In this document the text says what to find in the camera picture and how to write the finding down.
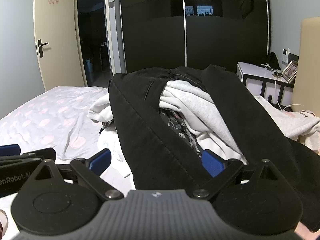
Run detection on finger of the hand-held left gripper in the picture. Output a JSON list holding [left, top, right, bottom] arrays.
[[21, 147, 57, 161], [0, 144, 21, 157]]

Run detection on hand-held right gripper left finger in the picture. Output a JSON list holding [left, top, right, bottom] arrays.
[[32, 148, 125, 202]]

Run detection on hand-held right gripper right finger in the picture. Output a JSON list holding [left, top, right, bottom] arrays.
[[192, 149, 281, 202]]

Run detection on black jeans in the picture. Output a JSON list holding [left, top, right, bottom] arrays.
[[108, 64, 320, 233]]

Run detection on white printed cloth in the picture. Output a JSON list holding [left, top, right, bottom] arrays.
[[97, 125, 137, 192]]

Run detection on dark floral garment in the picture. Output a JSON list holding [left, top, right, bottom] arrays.
[[159, 108, 203, 158]]

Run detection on light grey sweatshirt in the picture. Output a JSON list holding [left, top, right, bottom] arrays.
[[159, 79, 248, 165]]

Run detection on white garment with pink print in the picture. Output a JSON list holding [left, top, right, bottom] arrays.
[[254, 95, 320, 153]]

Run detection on white nightstand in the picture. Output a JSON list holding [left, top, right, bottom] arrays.
[[236, 61, 297, 108]]

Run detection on black bag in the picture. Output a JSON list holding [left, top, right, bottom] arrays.
[[261, 52, 281, 70]]

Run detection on cream door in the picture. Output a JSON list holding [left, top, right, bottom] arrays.
[[33, 0, 88, 92]]

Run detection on beige headboard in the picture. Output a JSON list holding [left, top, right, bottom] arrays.
[[292, 16, 320, 113]]

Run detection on black wardrobe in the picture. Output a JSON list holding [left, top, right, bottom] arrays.
[[117, 0, 272, 75]]

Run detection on white cable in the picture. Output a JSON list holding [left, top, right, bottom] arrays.
[[274, 72, 303, 112]]

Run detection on black door handle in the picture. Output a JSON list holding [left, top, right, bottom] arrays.
[[36, 39, 50, 58]]

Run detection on photo frame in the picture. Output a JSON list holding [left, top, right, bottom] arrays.
[[281, 59, 299, 84]]

